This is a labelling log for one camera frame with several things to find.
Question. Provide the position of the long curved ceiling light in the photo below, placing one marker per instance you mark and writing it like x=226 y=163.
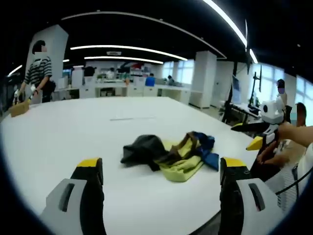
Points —
x=127 y=47

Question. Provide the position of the black tripod stand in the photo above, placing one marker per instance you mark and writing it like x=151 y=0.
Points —
x=228 y=102

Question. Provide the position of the short curved ceiling light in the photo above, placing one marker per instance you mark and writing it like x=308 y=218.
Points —
x=122 y=58

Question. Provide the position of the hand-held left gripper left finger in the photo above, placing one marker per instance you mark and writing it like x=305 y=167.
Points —
x=73 y=203

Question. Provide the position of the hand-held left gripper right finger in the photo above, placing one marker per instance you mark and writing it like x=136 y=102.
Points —
x=247 y=203

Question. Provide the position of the grey mesh chair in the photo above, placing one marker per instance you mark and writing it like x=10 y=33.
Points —
x=283 y=186

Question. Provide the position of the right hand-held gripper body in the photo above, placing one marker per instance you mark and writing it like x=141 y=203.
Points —
x=271 y=110

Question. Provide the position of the wide ceiling light strip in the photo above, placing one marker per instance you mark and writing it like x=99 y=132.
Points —
x=227 y=20

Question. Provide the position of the ceiling air vent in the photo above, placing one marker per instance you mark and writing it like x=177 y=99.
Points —
x=114 y=53

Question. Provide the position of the yellow garment with dark sleeves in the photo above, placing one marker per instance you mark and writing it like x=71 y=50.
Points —
x=181 y=169

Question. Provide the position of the brown cardboard box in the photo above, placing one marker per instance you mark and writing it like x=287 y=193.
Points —
x=19 y=109

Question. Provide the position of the row of white counters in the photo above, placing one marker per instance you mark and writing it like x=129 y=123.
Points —
x=137 y=90

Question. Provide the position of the black monitor on stand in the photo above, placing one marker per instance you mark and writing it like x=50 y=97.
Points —
x=256 y=78

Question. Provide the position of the small ceiling light strip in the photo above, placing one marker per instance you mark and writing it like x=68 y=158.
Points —
x=253 y=56

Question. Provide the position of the operator in white t-shirt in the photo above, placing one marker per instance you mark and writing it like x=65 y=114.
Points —
x=309 y=156

